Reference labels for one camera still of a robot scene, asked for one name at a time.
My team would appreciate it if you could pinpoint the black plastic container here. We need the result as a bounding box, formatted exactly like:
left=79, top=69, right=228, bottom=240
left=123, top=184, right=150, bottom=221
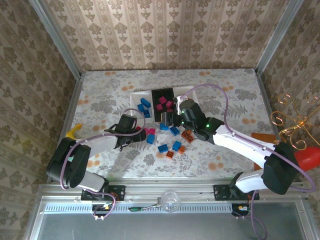
left=151, top=87, right=176, bottom=123

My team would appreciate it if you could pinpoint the black connector with wires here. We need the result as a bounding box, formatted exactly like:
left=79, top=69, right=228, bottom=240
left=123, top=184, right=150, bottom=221
left=231, top=203, right=251, bottom=221
left=91, top=201, right=118, bottom=222

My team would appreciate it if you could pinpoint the white plastic container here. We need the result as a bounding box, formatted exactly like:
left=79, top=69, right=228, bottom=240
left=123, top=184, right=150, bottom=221
left=130, top=91, right=154, bottom=123
left=172, top=84, right=201, bottom=106

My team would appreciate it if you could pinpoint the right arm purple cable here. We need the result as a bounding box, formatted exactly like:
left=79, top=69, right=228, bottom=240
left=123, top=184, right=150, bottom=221
left=182, top=84, right=316, bottom=240

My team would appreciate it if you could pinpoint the aluminium frame post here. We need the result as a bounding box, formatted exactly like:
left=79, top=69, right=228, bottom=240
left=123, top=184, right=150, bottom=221
left=254, top=0, right=305, bottom=76
left=28, top=0, right=83, bottom=79

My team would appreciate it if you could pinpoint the floral tablecloth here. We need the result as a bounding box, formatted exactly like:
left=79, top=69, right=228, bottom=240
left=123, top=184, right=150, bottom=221
left=51, top=69, right=288, bottom=180

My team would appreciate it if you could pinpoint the yellow toy banana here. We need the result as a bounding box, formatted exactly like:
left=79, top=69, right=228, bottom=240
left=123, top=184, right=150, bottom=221
left=66, top=123, right=83, bottom=139

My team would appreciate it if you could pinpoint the long blue lego brick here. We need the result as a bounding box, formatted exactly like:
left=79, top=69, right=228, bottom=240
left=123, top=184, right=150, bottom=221
left=139, top=97, right=152, bottom=109

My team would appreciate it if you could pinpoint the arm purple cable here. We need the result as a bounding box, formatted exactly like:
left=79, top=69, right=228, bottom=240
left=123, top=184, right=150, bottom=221
left=182, top=84, right=316, bottom=240
left=60, top=108, right=146, bottom=221

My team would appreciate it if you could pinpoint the orange mat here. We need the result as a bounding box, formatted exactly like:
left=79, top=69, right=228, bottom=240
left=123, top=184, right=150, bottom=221
left=250, top=132, right=279, bottom=173

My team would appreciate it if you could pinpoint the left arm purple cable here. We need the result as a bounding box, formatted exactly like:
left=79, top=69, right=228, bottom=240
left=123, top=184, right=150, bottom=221
left=60, top=108, right=146, bottom=221

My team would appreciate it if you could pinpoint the gold wire stand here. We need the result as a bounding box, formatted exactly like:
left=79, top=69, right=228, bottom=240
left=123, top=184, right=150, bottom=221
left=270, top=93, right=320, bottom=151

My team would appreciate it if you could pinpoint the wide aluminium frame rail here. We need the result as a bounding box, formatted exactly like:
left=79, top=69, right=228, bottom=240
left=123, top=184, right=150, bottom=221
left=38, top=178, right=307, bottom=202

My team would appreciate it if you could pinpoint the clear glass dome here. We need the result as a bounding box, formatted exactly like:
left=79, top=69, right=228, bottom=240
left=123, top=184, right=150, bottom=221
left=159, top=191, right=181, bottom=213

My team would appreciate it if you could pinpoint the gray metal panel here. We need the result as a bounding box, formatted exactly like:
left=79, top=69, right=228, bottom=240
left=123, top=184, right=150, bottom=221
left=27, top=197, right=311, bottom=240

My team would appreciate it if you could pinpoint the white slotted cable duct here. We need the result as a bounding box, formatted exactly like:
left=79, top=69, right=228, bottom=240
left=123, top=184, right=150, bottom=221
left=41, top=201, right=235, bottom=214

